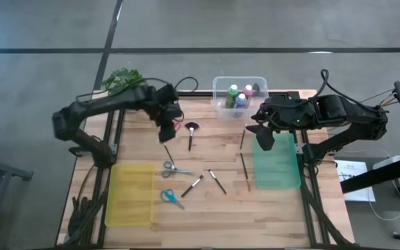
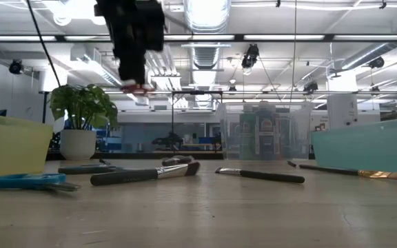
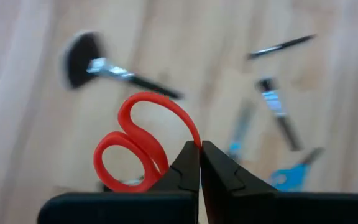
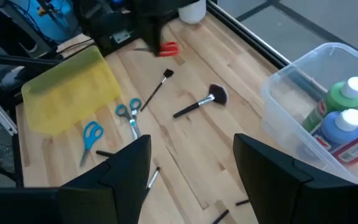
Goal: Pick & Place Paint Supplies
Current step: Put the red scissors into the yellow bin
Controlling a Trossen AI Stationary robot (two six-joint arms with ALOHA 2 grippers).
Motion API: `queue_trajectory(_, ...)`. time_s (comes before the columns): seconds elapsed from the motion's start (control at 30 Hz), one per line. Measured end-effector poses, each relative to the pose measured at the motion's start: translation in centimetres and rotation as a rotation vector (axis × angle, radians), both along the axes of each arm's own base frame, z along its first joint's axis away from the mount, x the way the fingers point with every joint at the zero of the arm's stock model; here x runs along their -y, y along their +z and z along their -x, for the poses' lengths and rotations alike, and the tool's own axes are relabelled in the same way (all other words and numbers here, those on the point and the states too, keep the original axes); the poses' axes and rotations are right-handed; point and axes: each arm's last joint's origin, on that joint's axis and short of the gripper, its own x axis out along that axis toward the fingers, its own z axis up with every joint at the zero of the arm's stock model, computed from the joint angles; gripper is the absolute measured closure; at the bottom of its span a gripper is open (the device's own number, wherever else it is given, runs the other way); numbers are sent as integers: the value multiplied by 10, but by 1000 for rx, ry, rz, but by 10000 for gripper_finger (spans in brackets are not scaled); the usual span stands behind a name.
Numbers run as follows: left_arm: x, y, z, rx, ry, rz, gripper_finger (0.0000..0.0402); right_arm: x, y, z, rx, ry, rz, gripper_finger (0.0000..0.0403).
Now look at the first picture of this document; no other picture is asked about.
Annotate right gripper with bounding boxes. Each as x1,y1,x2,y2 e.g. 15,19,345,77
245,96,293,151

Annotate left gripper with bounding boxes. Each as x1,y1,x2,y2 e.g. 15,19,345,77
153,102,184,143

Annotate thin black pen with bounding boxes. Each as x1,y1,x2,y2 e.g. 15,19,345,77
162,142,176,165

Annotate black fan brush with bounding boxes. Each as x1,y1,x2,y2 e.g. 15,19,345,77
185,121,200,152

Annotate blue paint bottle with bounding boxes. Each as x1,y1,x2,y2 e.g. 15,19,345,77
234,92,249,117

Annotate grey-handled scissors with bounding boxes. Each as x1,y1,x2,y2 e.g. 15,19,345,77
160,160,196,179

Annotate gold-ferrule paint brush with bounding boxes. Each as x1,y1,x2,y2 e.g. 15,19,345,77
239,151,252,193

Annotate red paint bottle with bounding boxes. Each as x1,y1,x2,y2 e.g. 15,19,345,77
242,84,255,100

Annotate green paint bottle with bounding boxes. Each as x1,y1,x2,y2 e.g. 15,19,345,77
224,84,240,109

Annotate thick black-handled brush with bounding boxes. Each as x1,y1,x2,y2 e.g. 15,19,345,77
180,174,205,199

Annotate slim black silver-ferrule brush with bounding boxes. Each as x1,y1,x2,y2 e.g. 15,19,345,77
208,168,228,195

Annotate blue-handled scissors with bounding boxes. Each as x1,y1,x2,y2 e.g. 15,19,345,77
160,188,186,210

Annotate long thin dark paintbrush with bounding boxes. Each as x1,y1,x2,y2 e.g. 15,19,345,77
239,125,248,151

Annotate teal plastic bin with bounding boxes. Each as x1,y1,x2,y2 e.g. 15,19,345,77
251,133,302,190

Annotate clear plastic bin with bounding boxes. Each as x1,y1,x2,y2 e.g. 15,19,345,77
212,76,269,122

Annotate green plant in white pot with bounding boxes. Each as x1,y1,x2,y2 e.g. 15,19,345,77
101,67,145,97

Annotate yellow plastic bin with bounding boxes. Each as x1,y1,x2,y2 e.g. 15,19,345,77
104,162,156,228

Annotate white paper sheet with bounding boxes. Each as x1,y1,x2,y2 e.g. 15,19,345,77
334,158,377,203

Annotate black rig strut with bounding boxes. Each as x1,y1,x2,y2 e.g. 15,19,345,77
340,154,400,194

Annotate white device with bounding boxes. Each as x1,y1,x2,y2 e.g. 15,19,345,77
372,154,400,171

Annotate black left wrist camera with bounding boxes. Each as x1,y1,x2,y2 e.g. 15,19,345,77
156,83,180,105

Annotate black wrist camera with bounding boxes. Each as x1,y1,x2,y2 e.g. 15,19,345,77
283,103,317,131
156,83,180,105

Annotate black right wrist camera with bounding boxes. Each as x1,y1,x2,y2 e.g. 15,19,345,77
283,103,317,131

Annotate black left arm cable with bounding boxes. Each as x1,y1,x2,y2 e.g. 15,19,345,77
76,76,199,105

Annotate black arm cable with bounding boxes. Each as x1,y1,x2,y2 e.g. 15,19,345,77
319,68,388,112
76,76,199,105

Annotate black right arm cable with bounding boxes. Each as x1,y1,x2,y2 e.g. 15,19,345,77
319,68,388,112

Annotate black cable bundle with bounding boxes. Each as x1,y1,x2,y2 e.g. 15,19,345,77
300,173,356,246
66,162,109,246

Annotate white cable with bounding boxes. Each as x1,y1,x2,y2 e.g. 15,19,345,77
365,180,400,222

